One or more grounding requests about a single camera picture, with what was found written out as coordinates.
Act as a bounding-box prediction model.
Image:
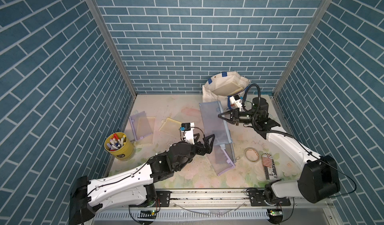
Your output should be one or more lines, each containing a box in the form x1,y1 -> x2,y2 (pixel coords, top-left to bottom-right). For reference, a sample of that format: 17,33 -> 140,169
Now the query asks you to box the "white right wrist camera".
228,94 -> 243,110

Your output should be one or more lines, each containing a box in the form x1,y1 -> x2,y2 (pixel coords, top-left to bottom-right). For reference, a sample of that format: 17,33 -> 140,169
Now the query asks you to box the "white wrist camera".
228,94 -> 243,110
179,123 -> 195,145

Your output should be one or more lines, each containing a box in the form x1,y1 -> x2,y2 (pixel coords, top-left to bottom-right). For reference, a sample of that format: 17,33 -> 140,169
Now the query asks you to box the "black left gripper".
173,133 -> 215,172

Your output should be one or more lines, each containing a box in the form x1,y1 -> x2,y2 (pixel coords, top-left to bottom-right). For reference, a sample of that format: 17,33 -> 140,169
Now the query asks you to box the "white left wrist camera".
179,123 -> 195,145

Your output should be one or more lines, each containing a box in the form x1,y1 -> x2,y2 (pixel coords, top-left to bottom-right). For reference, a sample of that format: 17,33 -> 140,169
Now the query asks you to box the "aluminium front rail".
86,188 -> 334,209

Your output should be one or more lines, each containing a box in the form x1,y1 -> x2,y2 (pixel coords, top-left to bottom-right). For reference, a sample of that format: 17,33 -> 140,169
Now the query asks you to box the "clear tape roll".
244,148 -> 261,163

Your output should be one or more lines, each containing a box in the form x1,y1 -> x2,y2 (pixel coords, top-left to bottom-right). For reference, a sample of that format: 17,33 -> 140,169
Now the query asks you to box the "blue mesh pouch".
199,101 -> 232,146

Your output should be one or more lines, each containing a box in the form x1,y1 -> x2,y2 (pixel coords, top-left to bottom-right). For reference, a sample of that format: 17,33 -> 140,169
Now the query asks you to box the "aluminium corner frame post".
272,0 -> 332,97

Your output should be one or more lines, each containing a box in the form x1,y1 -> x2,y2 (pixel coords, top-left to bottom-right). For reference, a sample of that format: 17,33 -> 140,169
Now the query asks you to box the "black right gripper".
219,110 -> 258,127

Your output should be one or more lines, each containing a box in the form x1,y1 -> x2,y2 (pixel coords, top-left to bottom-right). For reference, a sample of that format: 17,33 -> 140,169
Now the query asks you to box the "pale yellow pouch under purple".
137,117 -> 156,145

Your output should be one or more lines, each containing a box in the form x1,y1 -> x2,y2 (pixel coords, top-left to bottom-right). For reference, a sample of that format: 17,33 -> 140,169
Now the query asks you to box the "yellow cup of markers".
104,132 -> 134,161

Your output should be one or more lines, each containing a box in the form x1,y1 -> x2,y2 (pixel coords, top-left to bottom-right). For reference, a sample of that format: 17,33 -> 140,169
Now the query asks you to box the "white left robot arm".
69,135 -> 215,225

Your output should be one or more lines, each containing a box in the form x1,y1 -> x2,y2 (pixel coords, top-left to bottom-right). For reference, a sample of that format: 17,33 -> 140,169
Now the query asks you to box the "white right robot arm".
218,95 -> 341,206

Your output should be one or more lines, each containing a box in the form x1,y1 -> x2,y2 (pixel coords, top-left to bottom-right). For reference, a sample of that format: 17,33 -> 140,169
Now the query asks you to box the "left aluminium corner post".
85,0 -> 137,99

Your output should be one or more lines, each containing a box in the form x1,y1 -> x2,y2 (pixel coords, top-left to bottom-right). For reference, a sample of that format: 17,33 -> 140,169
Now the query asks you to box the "white canvas Doraemon tote bag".
202,71 -> 251,103

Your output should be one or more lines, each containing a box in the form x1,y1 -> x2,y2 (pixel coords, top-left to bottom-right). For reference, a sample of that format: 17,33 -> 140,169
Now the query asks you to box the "striped tape roll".
262,154 -> 278,180

